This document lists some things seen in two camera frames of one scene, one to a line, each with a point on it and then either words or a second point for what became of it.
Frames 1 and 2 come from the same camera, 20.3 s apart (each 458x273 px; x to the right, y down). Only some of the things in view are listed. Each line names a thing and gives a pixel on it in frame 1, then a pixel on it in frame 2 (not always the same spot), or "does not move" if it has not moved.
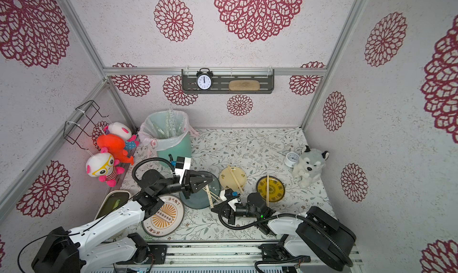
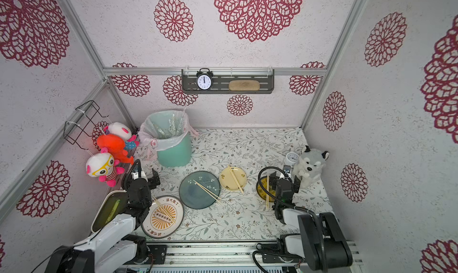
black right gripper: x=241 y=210 to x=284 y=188
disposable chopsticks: x=235 y=178 does not move
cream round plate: x=227 y=180 does not move
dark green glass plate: x=199 y=199 does not move
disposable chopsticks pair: x=209 y=197 to x=168 y=214
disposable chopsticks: x=212 y=196 does not move
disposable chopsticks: x=268 y=190 does not move
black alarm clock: x=204 y=79 does not move
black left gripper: x=192 y=183 to x=155 y=180
